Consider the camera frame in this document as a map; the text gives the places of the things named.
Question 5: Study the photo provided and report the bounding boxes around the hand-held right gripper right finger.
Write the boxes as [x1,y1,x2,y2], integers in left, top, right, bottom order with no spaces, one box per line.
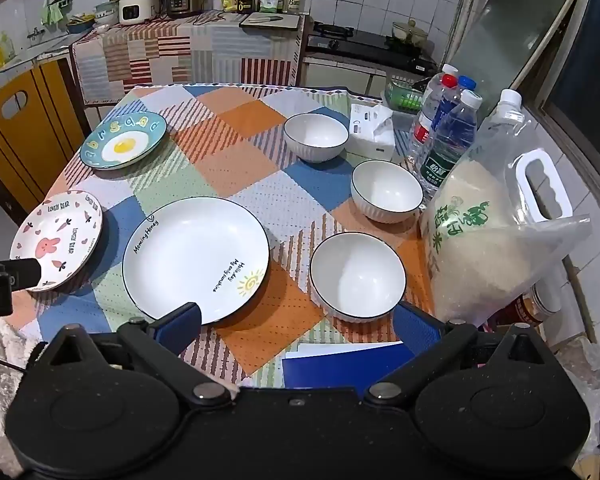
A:
[364,300,562,407]

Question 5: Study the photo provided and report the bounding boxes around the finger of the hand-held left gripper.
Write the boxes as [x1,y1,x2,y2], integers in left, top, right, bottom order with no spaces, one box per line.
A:
[0,258,42,293]

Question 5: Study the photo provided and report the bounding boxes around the blue fried egg plate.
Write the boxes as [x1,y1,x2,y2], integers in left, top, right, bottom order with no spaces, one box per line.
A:
[79,111,169,171]

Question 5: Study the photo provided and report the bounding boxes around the blue label water bottle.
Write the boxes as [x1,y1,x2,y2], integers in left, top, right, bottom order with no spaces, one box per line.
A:
[432,76,477,133]

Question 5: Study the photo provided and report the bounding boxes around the blue dish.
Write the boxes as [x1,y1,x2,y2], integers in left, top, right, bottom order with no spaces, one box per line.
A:
[66,12,97,34]

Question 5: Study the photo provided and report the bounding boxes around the black gas stove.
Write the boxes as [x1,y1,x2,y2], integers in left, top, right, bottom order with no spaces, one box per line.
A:
[307,22,438,73]

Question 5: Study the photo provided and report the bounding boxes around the stack of counter bowls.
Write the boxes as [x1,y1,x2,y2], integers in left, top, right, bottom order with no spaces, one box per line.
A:
[94,0,121,26]

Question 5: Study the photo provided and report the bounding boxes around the blue plastic panel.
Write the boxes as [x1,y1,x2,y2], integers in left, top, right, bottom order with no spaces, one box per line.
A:
[284,341,417,389]

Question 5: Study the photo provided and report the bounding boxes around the black cable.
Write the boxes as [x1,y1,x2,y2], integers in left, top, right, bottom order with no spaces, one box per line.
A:
[0,352,28,373]

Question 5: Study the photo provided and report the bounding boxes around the red jar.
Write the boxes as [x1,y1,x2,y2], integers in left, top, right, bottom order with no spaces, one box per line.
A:
[497,285,561,328]

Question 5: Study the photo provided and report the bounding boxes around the white tissue pack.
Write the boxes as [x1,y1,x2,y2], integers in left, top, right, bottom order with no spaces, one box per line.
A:
[347,102,397,162]

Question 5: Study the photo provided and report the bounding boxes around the green label water bottle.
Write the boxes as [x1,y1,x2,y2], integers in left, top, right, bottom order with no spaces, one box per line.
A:
[416,89,482,202]

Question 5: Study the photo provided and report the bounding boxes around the pink rabbit print plate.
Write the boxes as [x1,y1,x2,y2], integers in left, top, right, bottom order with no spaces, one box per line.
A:
[9,190,104,293]

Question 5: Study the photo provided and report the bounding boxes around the clear white cap bottle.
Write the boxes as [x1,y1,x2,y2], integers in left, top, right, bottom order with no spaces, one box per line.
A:
[424,63,461,108]

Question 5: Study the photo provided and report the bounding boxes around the green plastic basket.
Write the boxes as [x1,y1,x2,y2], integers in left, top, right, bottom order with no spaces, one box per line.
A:
[384,77,428,113]

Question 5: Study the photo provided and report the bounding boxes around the pot with glass lid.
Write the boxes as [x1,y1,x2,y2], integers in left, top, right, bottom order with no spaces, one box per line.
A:
[391,19,429,48]

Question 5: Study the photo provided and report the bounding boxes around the grey fluffy blanket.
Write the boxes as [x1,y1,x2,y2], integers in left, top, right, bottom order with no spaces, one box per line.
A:
[0,316,48,480]

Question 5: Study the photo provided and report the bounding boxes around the white rice cooker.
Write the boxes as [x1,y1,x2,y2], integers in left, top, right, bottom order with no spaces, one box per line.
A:
[119,0,162,25]

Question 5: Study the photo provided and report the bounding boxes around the white ribbed bowl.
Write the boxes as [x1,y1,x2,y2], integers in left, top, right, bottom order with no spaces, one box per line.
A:
[308,231,407,323]
[350,159,425,224]
[283,113,350,163]

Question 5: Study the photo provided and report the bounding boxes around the checked tablecloth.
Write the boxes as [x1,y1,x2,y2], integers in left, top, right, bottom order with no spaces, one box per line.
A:
[10,82,446,391]

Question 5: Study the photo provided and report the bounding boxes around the clear plastic bag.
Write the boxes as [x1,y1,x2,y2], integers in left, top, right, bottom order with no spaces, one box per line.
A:
[550,332,600,461]

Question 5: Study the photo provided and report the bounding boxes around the grey cutting board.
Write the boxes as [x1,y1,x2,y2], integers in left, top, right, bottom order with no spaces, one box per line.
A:
[239,12,301,30]

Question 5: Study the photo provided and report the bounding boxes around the window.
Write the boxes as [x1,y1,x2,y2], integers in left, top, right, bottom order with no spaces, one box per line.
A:
[525,0,600,186]

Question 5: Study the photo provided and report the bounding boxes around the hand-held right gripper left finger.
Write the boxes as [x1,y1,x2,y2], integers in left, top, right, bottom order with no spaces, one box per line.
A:
[40,302,233,408]

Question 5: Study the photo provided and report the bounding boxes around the large white plate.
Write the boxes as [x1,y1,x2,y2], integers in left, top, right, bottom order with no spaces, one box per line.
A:
[122,196,271,326]

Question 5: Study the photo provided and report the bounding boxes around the red label water bottle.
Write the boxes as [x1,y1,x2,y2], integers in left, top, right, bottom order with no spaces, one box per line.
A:
[408,74,458,162]

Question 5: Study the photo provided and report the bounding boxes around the clear bag of rice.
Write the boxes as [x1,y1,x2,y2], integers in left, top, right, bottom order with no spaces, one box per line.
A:
[420,89,593,326]

